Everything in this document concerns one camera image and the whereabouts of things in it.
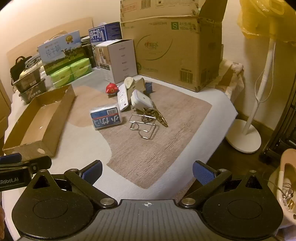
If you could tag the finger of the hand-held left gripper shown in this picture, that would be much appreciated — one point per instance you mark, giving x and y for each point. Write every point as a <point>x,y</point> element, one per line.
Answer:
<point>10,158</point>
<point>39,163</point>

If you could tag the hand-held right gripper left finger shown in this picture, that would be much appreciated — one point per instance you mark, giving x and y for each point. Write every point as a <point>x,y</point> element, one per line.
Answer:
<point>93,172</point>

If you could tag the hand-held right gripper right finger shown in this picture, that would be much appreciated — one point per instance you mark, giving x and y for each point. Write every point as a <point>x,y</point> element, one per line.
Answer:
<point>203,173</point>

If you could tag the shallow cardboard tray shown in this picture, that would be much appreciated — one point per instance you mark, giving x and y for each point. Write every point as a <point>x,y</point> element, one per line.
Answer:
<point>34,125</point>

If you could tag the blue tissue packet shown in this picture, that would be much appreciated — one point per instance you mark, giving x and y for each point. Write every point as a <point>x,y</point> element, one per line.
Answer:
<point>106,115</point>

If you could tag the white remote control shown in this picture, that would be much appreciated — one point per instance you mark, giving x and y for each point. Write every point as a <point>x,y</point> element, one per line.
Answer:
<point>122,98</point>

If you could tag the red round toy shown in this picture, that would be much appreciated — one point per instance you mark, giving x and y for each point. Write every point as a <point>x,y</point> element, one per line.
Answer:
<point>112,88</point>

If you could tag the gold square plate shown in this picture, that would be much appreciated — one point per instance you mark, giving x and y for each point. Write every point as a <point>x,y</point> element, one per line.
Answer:
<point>139,85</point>

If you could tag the wooden cabinet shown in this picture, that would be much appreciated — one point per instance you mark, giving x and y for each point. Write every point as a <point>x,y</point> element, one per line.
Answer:
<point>3,109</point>

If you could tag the white standing fan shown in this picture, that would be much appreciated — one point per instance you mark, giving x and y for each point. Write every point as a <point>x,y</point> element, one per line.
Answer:
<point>245,139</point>

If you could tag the black instant meal bowl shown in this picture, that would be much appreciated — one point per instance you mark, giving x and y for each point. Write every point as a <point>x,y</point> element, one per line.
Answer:
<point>26,81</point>
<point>32,92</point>

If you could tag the leopard print hair clip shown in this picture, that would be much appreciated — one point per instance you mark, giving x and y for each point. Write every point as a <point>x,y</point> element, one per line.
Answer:
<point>159,117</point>

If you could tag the white rectangular adapter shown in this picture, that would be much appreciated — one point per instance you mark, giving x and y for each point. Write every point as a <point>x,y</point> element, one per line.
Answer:
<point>141,99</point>

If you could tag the yellow covered standing fan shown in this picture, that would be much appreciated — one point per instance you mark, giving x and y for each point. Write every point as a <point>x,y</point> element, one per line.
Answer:
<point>282,129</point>

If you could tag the black laptop bag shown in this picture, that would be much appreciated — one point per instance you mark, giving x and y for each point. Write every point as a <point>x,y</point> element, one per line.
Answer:
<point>18,67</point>

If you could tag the green tissue pack bundle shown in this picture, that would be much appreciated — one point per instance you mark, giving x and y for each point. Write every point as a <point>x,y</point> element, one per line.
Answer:
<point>69,71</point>

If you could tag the crumpled brown paper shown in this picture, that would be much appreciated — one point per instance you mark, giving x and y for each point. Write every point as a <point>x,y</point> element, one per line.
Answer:
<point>233,76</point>

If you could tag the light blue milk gift box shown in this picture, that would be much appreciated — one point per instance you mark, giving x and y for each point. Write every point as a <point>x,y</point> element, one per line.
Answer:
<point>61,53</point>

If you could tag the white product box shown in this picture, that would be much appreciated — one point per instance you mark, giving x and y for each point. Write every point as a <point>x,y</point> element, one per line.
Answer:
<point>118,60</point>

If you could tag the dark green box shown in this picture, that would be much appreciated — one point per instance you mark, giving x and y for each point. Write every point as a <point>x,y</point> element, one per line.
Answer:
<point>89,51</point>

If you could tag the large brown cardboard box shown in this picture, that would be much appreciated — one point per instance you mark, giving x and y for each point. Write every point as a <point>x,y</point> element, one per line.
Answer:
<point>166,46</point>

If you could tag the dark blue milk carton box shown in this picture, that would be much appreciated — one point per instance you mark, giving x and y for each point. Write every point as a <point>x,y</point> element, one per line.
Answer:
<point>105,32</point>

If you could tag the yellow plastic cover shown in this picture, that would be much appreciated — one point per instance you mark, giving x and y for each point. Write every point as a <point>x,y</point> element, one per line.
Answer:
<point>266,18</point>

